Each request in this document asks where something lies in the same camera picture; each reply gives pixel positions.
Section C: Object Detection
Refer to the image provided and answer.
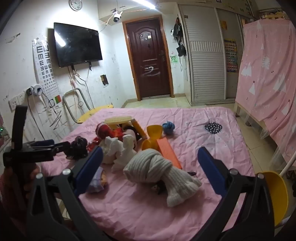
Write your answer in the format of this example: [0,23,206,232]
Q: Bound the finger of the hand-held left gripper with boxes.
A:
[50,141,72,154]
[26,139,55,149]

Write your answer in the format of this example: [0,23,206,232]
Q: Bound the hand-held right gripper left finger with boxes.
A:
[26,146,111,241]

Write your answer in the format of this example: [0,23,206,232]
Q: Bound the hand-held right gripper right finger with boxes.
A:
[196,146,275,241]

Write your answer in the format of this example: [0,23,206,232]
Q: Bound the black fuzzy hair piece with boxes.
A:
[67,136,89,161]

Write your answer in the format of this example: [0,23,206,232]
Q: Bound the cream round brush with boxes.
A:
[104,116,133,126]

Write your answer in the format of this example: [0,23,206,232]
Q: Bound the yellow plastic stick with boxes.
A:
[132,119,148,140]

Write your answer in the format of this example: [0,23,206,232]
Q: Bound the yellow plastic bowl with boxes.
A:
[261,171,289,229]

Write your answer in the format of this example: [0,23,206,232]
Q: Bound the person's left hand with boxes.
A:
[23,165,41,194]

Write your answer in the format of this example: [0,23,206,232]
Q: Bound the purple cloth pouch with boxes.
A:
[88,167,109,194]

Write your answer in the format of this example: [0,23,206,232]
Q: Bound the red transparent wrapper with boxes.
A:
[87,137,102,151]

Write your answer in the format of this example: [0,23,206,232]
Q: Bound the white plaster figurine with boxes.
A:
[102,134,137,172]

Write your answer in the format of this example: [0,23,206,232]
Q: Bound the red doll toy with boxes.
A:
[96,123,141,143]

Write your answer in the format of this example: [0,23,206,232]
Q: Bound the black spiky ball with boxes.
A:
[204,122,223,134]

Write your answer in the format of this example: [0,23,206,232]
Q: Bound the orange cardboard box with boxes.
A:
[156,138,183,169]

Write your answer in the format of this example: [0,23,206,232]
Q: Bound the metal chair with yellow seat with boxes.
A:
[62,88,114,124]

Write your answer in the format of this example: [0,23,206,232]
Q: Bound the white knitted cloth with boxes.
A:
[123,149,203,208]

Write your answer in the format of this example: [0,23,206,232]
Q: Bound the white round plug device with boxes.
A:
[31,85,44,96]

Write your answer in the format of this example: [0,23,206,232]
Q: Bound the blue yarn ball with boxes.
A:
[162,122,176,135]

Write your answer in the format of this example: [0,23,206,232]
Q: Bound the pink bed sheet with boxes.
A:
[40,107,256,241]

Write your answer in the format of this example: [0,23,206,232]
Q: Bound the yellow plastic scoop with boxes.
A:
[147,125,164,141]

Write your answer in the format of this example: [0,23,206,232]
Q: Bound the white eye chart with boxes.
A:
[32,38,61,102]

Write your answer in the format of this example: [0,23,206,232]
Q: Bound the pink printed curtain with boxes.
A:
[235,19,296,167]

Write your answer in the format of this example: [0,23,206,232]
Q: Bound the white louvred wardrobe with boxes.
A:
[178,3,245,106]

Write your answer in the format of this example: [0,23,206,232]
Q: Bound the colourful grid poster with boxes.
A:
[224,38,238,73]

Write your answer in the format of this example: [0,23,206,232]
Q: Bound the dark brown door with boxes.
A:
[122,15,174,101]

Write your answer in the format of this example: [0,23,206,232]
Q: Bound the black hanging bag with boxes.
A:
[176,44,187,57]
[171,17,183,39]

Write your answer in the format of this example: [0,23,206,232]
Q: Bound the ceiling light tube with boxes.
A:
[136,0,160,10]

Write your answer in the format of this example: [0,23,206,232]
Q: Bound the black wall television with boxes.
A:
[54,22,103,68]

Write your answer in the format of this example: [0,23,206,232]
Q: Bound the white security camera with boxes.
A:
[111,9,123,23]

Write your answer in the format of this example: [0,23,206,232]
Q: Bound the round wall clock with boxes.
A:
[69,0,83,11]

